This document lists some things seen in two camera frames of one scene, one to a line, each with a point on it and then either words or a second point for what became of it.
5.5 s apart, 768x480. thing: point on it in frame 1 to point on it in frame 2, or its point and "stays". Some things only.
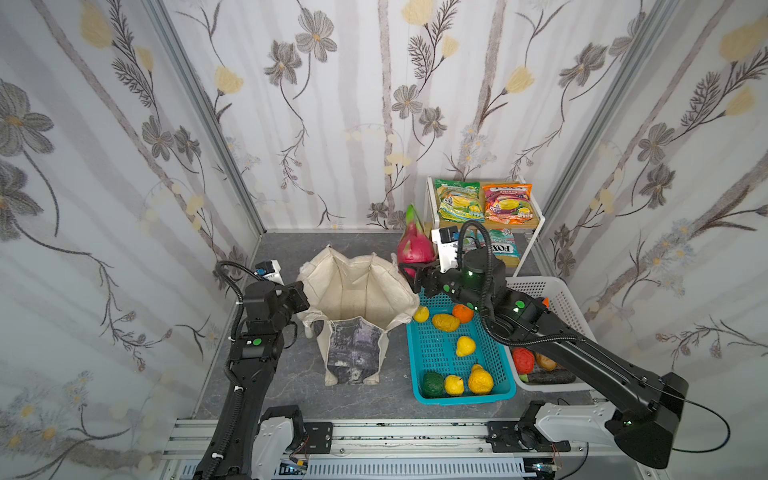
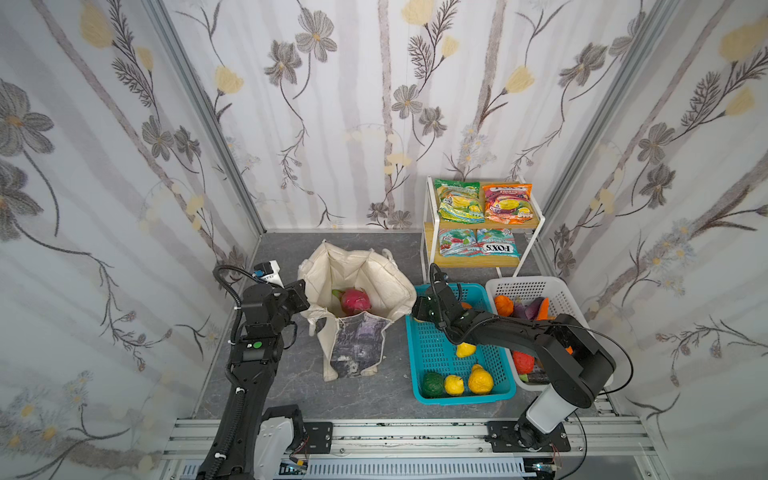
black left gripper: [297, 297] stays
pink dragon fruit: [415, 245] to [353, 301]
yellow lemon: [466, 346] stays
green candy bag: [459, 200] stays
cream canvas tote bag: [353, 302] stays
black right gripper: [424, 279] to [442, 310]
